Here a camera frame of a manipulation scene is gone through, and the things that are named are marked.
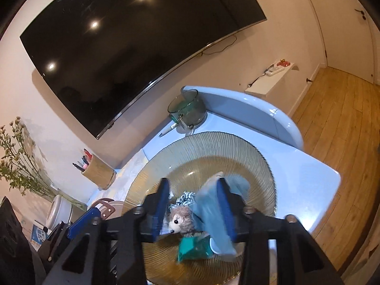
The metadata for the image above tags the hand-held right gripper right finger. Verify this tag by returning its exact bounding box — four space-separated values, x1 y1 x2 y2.
217 178 345 285

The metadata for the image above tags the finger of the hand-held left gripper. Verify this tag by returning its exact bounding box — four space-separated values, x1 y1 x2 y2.
38 206 101 260

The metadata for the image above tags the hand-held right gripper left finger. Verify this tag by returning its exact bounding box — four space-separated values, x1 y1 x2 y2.
43 178 171 285

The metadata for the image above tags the blue microfiber cloth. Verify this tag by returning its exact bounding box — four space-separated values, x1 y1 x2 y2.
190 172 250 257

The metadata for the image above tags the small brown plush toy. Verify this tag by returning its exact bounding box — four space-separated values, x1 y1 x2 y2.
168 206 202 235

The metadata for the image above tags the dark striped cloth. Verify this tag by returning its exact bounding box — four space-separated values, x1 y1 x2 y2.
175 190 197 208

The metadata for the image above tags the green packet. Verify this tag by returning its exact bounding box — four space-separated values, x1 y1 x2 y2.
177 233 214 263

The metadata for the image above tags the ribbed gold glass plate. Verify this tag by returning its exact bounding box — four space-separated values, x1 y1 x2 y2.
123 131 275 278

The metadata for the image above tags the small brown bag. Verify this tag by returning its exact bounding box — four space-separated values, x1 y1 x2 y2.
89 197 125 222

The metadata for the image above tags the beige tumbler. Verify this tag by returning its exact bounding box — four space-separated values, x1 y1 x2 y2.
47 194 74 230

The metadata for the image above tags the wooden pen holder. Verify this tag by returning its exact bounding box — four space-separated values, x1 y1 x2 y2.
80 154 117 191

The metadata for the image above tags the bunch of pens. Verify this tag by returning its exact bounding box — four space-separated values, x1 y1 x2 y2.
73 148 93 173

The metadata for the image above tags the white green pen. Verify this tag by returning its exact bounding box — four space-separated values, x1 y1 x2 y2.
160 122 179 138

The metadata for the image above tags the green glass cup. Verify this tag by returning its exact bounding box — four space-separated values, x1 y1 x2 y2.
167 89 207 132

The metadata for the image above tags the white power strip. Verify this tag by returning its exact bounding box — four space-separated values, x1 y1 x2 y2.
265 64 290 76

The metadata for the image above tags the black television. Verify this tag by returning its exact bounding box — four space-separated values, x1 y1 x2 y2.
19 0 268 140

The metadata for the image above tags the white door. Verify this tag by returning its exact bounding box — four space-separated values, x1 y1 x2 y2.
298 0 380 84

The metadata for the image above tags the white wall shelf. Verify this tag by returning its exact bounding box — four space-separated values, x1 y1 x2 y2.
245 60 299 96

